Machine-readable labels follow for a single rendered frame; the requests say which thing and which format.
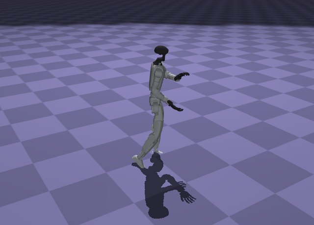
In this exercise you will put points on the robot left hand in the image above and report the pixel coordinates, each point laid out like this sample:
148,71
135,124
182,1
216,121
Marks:
180,75

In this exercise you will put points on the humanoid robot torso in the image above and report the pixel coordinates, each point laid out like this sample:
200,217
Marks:
153,68

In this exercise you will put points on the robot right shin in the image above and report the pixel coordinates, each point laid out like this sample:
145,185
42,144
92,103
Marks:
148,145

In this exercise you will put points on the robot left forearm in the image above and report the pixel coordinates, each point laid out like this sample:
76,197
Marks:
171,76

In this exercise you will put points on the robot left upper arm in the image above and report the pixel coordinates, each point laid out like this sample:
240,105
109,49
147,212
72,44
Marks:
166,73

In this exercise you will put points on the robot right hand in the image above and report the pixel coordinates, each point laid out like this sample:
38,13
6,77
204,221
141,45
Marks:
173,106

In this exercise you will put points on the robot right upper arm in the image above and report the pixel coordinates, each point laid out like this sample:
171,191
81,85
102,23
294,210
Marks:
157,77

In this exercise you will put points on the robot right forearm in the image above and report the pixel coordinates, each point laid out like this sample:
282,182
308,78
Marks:
160,96

